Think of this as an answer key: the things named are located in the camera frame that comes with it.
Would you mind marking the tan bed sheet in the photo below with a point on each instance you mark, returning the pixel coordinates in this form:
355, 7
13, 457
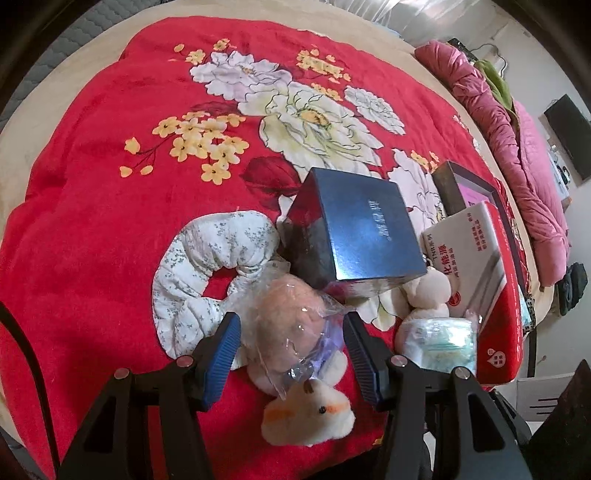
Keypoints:
11, 152

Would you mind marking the white box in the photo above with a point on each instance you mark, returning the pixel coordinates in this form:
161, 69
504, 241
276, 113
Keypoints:
540, 397

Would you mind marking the pink book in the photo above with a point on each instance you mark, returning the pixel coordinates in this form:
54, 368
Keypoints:
473, 196

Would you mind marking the red tissue pack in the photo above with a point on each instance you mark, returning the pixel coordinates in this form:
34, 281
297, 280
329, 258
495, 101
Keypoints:
501, 346

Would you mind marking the black bag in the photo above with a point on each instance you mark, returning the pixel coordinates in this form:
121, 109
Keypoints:
572, 288

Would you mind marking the red floral blanket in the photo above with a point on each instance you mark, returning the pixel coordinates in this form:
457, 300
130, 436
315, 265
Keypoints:
92, 207

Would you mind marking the black television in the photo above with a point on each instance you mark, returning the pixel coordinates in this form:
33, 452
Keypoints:
572, 138

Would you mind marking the dark tray box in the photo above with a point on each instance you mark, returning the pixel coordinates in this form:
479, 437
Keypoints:
445, 189

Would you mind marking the white floral scrunchie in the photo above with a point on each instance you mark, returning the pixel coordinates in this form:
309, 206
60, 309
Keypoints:
184, 258

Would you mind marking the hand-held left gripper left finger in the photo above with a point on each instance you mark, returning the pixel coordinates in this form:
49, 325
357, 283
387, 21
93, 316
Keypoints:
221, 360

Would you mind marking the grey quilted cover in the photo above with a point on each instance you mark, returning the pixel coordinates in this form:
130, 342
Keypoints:
55, 37

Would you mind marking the pink quilt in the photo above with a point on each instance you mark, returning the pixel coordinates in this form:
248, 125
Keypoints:
531, 184

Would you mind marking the white drawer cabinet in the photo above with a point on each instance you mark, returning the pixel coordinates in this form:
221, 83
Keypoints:
564, 182

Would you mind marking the cream plush bear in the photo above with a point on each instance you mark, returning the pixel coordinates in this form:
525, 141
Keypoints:
429, 288

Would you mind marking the pink puff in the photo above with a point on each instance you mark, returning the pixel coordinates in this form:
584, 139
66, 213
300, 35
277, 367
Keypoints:
286, 318

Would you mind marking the green garment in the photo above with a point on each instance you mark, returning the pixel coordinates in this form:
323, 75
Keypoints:
496, 83

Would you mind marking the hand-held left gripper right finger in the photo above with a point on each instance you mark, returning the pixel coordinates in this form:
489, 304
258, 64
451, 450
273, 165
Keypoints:
364, 360

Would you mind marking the dark blue box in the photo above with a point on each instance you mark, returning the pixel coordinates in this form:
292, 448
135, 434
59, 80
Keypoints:
369, 230

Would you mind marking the white plush chick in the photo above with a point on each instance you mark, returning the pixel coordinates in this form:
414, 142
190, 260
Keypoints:
304, 415

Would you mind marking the small teal tissue pack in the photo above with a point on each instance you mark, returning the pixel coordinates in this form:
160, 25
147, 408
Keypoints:
434, 341

